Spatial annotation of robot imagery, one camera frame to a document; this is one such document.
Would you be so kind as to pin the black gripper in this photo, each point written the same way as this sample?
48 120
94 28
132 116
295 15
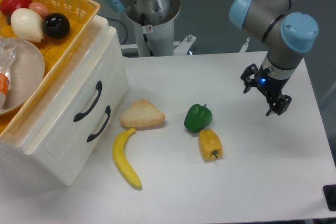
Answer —
270 87

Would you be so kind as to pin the white top drawer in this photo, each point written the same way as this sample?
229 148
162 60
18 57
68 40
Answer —
60 136

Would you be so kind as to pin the black top drawer handle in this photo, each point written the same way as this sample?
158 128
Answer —
91 103

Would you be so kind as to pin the black drawer handle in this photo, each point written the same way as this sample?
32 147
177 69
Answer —
101 125
91 103

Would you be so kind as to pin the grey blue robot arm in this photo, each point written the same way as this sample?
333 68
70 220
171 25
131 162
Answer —
288 36

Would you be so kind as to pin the white drawer cabinet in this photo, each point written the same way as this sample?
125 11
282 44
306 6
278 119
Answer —
43 168

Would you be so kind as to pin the green bell pepper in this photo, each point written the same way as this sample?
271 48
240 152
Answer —
197 118

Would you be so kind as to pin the yellow bell pepper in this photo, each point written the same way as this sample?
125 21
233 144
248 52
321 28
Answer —
210 145

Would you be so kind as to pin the black object at table corner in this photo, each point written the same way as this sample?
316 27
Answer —
330 196

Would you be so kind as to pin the triangular bread slice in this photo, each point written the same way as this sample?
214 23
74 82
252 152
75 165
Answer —
142 113

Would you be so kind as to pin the yellow banana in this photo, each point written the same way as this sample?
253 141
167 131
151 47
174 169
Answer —
121 161

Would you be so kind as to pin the yellow wicker basket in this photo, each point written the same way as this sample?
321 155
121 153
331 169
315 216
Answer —
54 51

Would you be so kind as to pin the black round eggplant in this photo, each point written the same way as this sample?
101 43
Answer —
56 25

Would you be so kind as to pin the pink round fruit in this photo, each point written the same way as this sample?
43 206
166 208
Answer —
40 8

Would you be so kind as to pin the beige plate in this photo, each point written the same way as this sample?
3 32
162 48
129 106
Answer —
27 71

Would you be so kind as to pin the white pear-shaped vegetable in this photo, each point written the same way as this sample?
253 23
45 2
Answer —
27 25

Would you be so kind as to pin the clear plastic wrapped bottle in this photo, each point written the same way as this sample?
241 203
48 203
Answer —
8 53

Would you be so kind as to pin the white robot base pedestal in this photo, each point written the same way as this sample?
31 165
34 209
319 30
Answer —
153 23

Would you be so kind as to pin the black bottom drawer handle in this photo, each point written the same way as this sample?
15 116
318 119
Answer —
101 125

